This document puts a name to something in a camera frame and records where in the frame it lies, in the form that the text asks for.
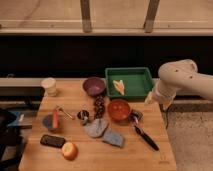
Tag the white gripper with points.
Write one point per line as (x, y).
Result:
(151, 98)

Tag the red yellow apple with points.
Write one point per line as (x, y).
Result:
(69, 151)

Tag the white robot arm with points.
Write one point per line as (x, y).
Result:
(177, 75)

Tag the red orange bowl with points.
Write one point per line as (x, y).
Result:
(118, 109)

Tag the purple bowl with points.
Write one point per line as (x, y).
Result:
(94, 86)

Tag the green plastic tray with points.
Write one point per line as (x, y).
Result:
(137, 82)

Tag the yellow banana peel piece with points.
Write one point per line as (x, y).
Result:
(119, 86)

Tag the dark grape bunch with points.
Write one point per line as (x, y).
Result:
(99, 107)

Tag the blue sponge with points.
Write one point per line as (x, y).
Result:
(113, 138)

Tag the grey crumpled cloth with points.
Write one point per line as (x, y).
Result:
(96, 128)

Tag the small dark round object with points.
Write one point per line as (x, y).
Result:
(83, 115)

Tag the gold metal spoon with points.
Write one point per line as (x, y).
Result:
(65, 112)

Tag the orange carrot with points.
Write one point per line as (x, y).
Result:
(55, 119)

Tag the white paper cup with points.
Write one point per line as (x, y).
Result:
(49, 85)

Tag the black phone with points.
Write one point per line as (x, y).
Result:
(52, 141)

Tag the small blue plate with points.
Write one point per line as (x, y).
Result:
(47, 123)

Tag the black chair at left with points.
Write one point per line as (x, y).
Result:
(9, 136)

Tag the black handled brush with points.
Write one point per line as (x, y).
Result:
(135, 116)

